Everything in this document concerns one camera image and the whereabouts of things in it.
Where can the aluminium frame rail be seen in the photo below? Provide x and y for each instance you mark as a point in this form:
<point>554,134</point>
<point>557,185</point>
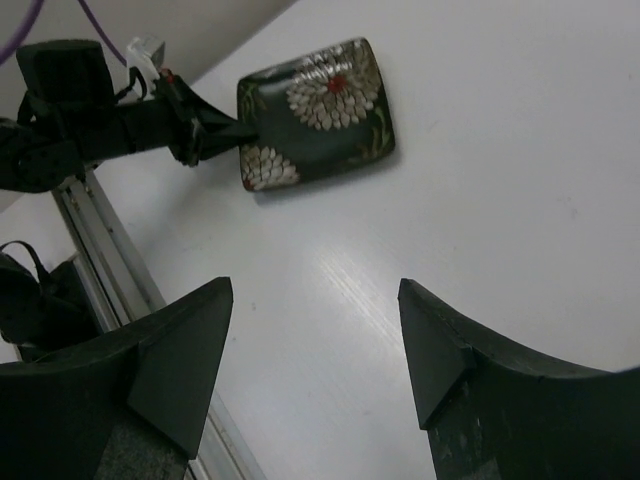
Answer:
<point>121,290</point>

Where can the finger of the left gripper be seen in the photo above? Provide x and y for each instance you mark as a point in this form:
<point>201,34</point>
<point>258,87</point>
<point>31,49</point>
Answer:
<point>204,131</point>

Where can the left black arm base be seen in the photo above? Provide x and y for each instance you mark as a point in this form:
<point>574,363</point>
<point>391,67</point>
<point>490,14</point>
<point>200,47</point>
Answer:
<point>43,311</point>

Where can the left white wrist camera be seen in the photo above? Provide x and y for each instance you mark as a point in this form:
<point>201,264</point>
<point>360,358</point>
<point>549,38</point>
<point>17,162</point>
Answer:
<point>144,58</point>

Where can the black square floral plate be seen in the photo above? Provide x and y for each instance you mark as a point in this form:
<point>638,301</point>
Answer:
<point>316,116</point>

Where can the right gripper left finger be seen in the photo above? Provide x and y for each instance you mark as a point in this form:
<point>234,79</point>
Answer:
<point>129,404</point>

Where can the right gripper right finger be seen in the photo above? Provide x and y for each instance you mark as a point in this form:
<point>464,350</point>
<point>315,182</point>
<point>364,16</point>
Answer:
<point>495,409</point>

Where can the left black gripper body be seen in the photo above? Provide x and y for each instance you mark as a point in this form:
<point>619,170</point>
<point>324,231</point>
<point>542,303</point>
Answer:
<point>71,114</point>

